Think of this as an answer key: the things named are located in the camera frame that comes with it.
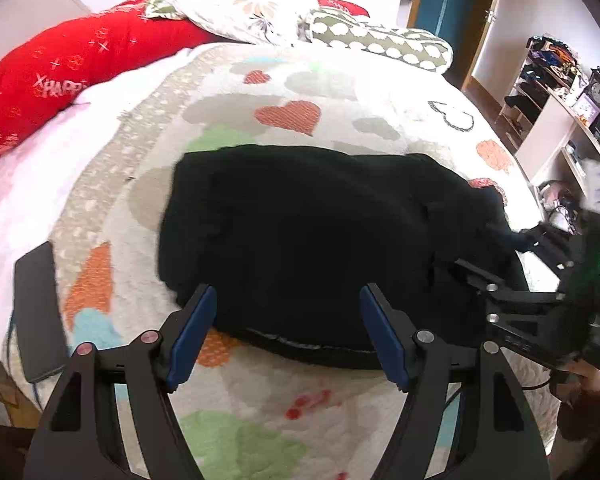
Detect black pants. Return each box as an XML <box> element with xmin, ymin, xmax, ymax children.
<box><xmin>157</xmin><ymin>144</ymin><xmax>532</xmax><ymax>371</ymax></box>

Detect small red pillow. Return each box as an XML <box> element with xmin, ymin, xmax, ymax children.
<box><xmin>316</xmin><ymin>0</ymin><xmax>372</xmax><ymax>19</ymax></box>

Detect white desk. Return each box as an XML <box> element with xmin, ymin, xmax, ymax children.
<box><xmin>529</xmin><ymin>89</ymin><xmax>600</xmax><ymax>197</ymax></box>

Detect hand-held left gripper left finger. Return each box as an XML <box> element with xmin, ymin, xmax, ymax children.
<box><xmin>24</xmin><ymin>284</ymin><xmax>219</xmax><ymax>480</ymax></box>

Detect white curved headboard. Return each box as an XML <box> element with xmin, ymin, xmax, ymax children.
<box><xmin>0</xmin><ymin>0</ymin><xmax>92</xmax><ymax>77</ymax></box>

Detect white floral pillow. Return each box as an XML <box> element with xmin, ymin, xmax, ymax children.
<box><xmin>145</xmin><ymin>0</ymin><xmax>327</xmax><ymax>47</ymax></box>

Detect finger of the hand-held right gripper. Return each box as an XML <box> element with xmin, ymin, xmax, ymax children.
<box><xmin>517</xmin><ymin>222</ymin><xmax>577</xmax><ymax>267</ymax></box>
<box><xmin>452</xmin><ymin>257</ymin><xmax>562</xmax><ymax>307</ymax></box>

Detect black smartphone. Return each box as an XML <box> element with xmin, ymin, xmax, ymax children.
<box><xmin>14</xmin><ymin>241</ymin><xmax>72</xmax><ymax>382</ymax></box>

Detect wooden door frame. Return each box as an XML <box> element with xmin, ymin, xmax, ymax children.
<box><xmin>407</xmin><ymin>0</ymin><xmax>507</xmax><ymax>92</ymax></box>

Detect long red embroidered pillow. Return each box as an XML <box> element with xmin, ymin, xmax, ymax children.
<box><xmin>0</xmin><ymin>0</ymin><xmax>222</xmax><ymax>179</ymax></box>

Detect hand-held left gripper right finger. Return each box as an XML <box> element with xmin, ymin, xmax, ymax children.
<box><xmin>358</xmin><ymin>284</ymin><xmax>552</xmax><ymax>480</ymax></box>

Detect patchwork heart quilt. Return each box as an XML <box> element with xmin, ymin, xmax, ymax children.
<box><xmin>52</xmin><ymin>42</ymin><xmax>563</xmax><ymax>480</ymax></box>

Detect open shelf with clothes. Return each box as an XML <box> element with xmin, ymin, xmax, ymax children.
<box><xmin>497</xmin><ymin>34</ymin><xmax>590</xmax><ymax>152</ymax></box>

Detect white fleece blanket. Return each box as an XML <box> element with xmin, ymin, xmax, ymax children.
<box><xmin>0</xmin><ymin>42</ymin><xmax>216</xmax><ymax>348</ymax></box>

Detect green pillow with white shells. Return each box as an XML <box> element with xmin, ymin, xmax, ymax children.
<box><xmin>305</xmin><ymin>9</ymin><xmax>454</xmax><ymax>72</ymax></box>

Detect black mantel clock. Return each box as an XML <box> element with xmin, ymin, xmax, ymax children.
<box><xmin>585</xmin><ymin>66</ymin><xmax>600</xmax><ymax>112</ymax></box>

